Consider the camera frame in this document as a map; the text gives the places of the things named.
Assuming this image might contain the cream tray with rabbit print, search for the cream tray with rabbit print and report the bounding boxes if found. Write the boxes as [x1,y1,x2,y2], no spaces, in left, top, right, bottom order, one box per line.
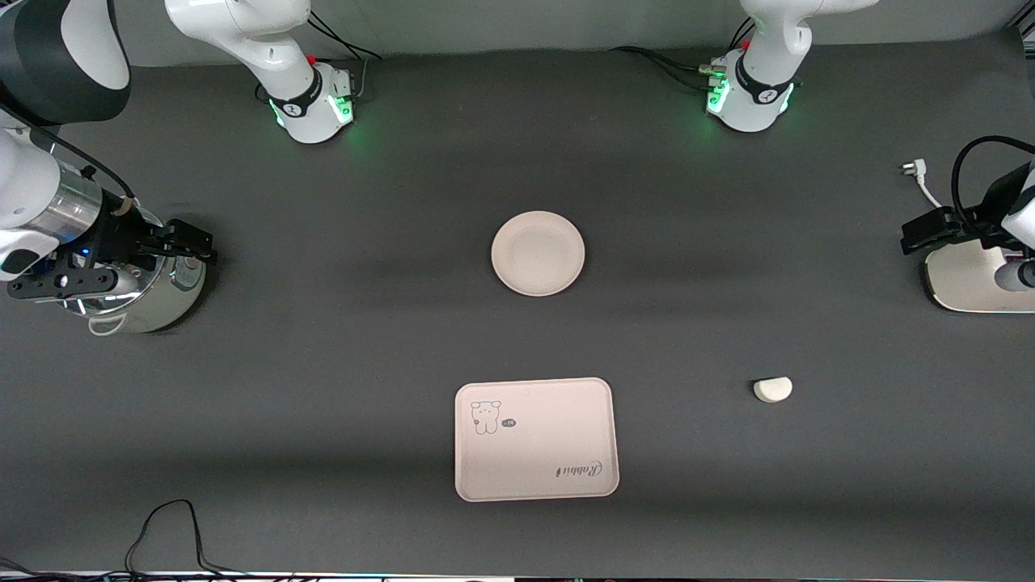
[454,377,621,503]

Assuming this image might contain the glass pot lid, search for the glass pot lid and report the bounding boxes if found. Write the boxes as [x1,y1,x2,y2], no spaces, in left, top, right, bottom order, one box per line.
[49,206,169,317]

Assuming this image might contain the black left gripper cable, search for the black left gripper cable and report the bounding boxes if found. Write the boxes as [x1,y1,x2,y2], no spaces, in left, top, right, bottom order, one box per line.
[952,136,1035,235]

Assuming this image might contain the pale green electric pot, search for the pale green electric pot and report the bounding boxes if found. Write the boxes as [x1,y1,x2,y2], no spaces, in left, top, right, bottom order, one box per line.
[69,230,207,335]

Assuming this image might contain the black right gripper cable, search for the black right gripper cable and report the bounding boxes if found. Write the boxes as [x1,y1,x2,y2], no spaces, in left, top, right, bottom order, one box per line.
[0,101,137,203]

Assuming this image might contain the round cream plate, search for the round cream plate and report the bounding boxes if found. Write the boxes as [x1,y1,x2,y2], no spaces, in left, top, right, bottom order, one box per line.
[491,210,585,297]

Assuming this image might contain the thin black looped cable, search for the thin black looped cable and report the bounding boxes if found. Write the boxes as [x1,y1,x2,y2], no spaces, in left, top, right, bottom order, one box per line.
[0,499,243,579]

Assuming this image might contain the white power plug cable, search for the white power plug cable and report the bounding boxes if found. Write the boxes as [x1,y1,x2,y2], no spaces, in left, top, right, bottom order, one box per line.
[900,160,943,209]

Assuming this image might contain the black right arm base cable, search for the black right arm base cable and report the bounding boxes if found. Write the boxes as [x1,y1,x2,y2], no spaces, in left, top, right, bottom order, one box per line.
[307,8,383,102]

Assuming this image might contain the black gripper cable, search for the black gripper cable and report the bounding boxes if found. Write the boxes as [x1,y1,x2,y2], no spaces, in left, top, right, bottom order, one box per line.
[0,101,137,203]
[952,136,1035,235]

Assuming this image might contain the black left arm base cable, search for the black left arm base cable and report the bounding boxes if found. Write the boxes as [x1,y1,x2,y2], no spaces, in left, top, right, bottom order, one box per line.
[608,16,729,94]

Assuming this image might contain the dark grey table mat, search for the dark grey table mat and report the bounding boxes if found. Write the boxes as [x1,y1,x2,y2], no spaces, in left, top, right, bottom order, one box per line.
[0,32,1035,579]

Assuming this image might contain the black arm base cable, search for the black arm base cable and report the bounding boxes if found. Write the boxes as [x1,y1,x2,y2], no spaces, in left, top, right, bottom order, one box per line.
[608,16,729,94]
[307,8,383,102]

